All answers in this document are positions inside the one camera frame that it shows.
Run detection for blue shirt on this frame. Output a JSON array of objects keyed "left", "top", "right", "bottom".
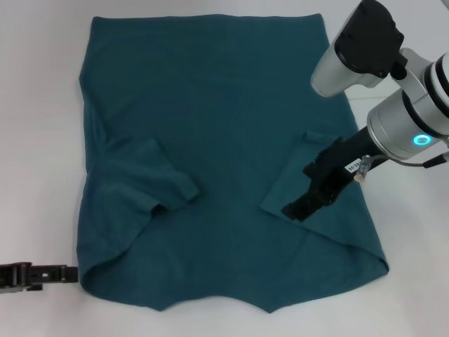
[{"left": 76, "top": 13, "right": 390, "bottom": 305}]

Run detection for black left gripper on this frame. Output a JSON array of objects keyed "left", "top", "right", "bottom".
[{"left": 0, "top": 261, "right": 79, "bottom": 293}]

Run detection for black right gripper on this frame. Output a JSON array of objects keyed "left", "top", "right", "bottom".
[{"left": 281, "top": 126, "right": 382, "bottom": 223}]

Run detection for right arm plug cable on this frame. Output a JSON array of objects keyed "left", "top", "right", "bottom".
[{"left": 353, "top": 150, "right": 449, "bottom": 184}]

